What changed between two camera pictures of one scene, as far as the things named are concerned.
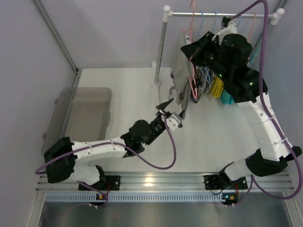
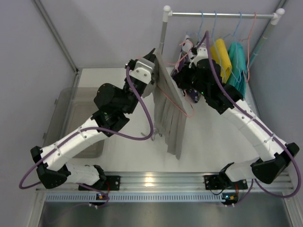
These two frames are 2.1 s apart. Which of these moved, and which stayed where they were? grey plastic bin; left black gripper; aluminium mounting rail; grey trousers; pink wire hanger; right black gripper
Moved: left black gripper; grey trousers; right black gripper; pink wire hanger
Stayed: aluminium mounting rail; grey plastic bin
